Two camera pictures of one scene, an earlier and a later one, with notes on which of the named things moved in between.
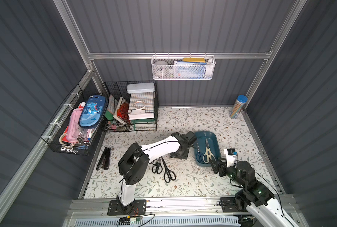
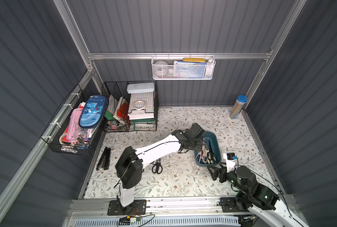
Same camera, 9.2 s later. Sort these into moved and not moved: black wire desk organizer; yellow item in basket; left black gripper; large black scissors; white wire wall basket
Moved: left black gripper; large black scissors
Not moved: white wire wall basket; yellow item in basket; black wire desk organizer
